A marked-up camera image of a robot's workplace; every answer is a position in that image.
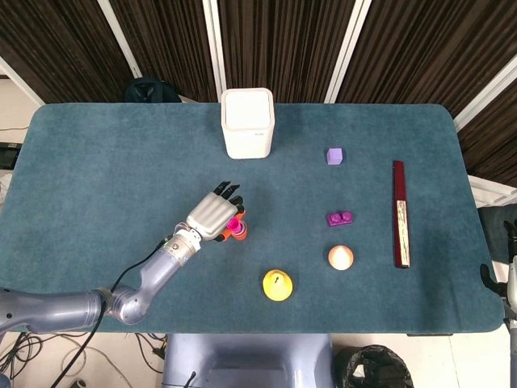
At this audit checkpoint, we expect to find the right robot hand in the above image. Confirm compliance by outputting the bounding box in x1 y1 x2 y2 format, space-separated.
479 220 517 314

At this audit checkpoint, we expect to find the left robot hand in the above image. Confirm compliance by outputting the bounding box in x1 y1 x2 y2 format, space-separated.
184 180 246 244

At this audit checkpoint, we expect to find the pink plastic cup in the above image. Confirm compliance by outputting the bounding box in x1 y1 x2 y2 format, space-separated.
226 217 246 238

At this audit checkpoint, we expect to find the orange plastic cup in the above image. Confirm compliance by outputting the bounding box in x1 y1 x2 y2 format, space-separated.
224 220 249 243

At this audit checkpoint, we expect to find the person in blue jeans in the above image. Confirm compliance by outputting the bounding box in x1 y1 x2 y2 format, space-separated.
478 204 517 268

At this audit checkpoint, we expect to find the white square bin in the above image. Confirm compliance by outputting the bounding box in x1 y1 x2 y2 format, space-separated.
221 87 277 160

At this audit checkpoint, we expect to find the yellow toy pear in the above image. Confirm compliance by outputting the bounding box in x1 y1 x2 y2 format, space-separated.
262 269 294 302

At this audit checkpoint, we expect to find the teal table cloth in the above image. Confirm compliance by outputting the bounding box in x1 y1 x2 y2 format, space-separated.
0 103 506 335

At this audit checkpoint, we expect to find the purple toy brick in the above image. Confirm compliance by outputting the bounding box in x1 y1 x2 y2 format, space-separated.
326 210 354 228

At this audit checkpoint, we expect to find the toy peach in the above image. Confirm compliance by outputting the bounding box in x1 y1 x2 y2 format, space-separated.
327 244 355 271

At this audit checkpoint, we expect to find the black office chair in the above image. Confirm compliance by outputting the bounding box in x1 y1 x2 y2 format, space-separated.
124 77 183 103

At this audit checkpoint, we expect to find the dark red folded fan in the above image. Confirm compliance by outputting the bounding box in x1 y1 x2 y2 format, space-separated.
392 160 412 269

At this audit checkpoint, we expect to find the blue-grey robot torso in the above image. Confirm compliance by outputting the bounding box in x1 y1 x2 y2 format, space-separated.
162 333 334 388

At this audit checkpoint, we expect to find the black bagged trash bin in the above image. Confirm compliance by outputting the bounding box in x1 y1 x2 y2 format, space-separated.
334 344 414 388

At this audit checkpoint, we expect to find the black floor device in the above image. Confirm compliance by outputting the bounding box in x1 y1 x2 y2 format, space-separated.
0 141 22 170

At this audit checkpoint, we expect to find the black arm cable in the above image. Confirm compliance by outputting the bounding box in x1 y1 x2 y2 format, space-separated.
52 238 170 388

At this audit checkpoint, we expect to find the black plugged floor cable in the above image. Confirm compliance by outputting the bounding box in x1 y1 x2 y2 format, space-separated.
135 331 167 360

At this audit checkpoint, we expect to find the white partition post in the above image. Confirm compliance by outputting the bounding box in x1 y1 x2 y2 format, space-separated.
454 60 517 127
96 0 142 80
325 0 372 103
0 56 45 106
201 0 227 102

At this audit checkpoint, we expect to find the white floor cable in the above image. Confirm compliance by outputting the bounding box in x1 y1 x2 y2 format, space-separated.
60 345 134 388

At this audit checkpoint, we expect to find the black floor cable bundle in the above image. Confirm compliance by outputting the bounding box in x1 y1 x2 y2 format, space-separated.
0 331 88 379

